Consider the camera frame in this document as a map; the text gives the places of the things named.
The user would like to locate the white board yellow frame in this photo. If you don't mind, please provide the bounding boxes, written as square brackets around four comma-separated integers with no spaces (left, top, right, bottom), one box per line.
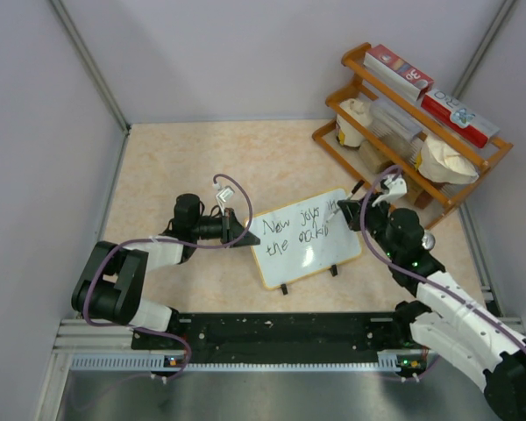
[249,188,362,289]

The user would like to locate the grey slotted cable duct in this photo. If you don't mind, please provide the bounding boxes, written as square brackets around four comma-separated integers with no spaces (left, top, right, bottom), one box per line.
[69,350,426,374]

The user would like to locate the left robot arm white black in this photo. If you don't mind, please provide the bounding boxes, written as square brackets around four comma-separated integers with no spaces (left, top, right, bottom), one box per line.
[71,193,260,348]

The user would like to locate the red toothpaste box upper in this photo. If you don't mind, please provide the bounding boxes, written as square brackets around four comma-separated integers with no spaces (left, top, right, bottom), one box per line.
[363,44,434,103]

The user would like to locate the black white marker pen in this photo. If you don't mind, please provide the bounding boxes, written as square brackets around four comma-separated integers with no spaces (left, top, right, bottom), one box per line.
[325,179,365,225]

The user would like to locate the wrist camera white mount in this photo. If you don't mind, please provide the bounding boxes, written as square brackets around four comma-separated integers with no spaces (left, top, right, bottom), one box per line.
[372,175,408,207]
[213,182,235,212]

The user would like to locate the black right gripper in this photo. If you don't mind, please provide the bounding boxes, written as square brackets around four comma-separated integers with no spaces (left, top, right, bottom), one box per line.
[340,191,400,260]

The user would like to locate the cream paper cup left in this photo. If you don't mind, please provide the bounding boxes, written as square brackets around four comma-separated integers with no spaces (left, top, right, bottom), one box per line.
[335,97,373,149]

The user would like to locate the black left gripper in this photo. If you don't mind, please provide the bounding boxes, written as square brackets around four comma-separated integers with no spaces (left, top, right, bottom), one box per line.
[192,208,259,248]

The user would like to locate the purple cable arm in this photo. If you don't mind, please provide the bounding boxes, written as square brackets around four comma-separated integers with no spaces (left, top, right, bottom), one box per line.
[82,174,253,330]
[359,164,526,382]

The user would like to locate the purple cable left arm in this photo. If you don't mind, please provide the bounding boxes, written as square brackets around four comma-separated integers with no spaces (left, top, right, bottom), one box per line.
[82,174,253,330]

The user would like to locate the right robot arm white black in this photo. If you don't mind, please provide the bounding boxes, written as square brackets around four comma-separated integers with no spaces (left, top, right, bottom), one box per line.
[338,194,526,420]

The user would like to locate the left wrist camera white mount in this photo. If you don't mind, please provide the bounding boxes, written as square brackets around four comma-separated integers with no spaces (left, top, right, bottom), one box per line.
[213,182,235,212]

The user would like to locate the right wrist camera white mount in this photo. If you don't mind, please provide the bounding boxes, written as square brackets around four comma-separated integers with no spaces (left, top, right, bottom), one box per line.
[372,175,408,207]

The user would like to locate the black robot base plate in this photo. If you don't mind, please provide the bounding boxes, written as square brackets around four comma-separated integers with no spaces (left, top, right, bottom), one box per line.
[131,311,422,365]

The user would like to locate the grey clear plastic box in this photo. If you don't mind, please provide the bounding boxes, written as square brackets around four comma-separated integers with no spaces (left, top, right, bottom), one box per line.
[369,99,423,160]

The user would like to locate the red toothpaste box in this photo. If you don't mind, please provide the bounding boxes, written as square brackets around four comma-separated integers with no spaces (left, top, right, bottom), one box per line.
[363,44,434,103]
[421,89,500,148]

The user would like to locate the brown red blocks on shelf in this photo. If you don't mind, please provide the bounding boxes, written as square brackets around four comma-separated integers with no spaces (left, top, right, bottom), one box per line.
[403,175,433,210]

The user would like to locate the wooden two tier shelf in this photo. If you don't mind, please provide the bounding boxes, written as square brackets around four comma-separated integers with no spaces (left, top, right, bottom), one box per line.
[312,43,513,227]

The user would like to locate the tan block on shelf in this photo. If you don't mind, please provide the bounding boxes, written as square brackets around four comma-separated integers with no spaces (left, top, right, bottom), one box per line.
[359,140,393,174]

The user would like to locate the red toothpaste box lower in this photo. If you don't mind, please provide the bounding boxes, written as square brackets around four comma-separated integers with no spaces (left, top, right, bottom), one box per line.
[421,89,500,148]

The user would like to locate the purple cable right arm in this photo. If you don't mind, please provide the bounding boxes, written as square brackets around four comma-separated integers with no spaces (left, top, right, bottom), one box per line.
[359,164,526,382]

